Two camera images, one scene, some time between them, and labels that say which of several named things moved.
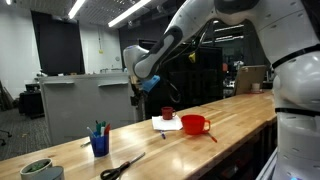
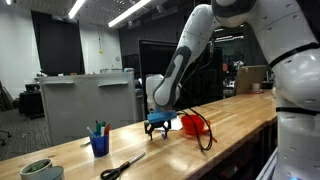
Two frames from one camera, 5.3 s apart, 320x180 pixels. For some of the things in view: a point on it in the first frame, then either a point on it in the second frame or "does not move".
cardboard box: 248,75 does not move
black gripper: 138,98 → 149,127
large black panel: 190,78 does not move
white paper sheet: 159,123 does not move
